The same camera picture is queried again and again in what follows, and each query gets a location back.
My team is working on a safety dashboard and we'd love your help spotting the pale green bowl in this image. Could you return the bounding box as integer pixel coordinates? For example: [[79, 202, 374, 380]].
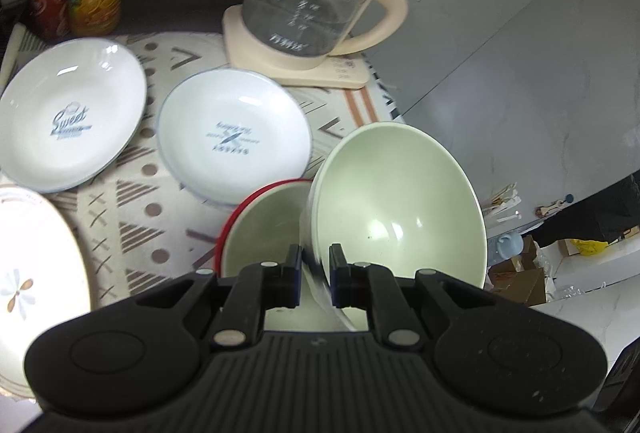
[[299, 123, 488, 333]]

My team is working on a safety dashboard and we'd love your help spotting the white plate large blue lettering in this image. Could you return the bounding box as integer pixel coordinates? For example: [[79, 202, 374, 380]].
[[0, 38, 149, 194]]

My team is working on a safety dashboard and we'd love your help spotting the red drink can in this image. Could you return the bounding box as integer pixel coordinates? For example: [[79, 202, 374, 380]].
[[28, 0, 72, 40]]

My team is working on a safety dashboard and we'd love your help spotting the red rimmed bowl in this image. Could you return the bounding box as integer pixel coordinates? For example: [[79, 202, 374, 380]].
[[214, 180, 315, 333]]

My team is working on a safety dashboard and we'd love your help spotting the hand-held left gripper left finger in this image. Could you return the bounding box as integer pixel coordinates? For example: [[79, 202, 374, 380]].
[[136, 244, 305, 350]]

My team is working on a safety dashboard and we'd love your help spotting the yellow bag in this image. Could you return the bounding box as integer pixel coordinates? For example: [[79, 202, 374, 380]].
[[569, 238, 609, 257]]

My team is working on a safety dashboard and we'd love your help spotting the cardboard box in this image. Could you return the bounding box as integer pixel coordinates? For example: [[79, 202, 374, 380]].
[[487, 258, 549, 309]]

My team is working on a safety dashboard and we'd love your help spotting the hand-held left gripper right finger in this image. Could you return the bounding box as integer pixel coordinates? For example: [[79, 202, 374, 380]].
[[327, 243, 495, 350]]

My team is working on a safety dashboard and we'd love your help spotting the white plate small blue print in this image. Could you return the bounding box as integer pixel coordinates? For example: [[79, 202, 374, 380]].
[[157, 68, 314, 207]]

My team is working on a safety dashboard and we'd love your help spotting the dark cloth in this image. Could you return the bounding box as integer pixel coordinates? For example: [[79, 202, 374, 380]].
[[539, 172, 640, 248]]

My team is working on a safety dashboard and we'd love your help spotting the white plate floral print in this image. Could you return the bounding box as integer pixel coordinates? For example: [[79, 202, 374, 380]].
[[0, 186, 94, 400]]

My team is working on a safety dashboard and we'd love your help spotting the cream kettle base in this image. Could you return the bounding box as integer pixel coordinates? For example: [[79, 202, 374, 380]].
[[222, 4, 369, 90]]

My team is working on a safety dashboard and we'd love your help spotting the patterned table mat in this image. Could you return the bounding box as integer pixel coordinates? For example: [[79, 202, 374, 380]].
[[0, 32, 407, 314]]

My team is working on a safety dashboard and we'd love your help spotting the blue water jug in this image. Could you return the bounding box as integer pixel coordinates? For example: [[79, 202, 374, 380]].
[[487, 233, 526, 265]]

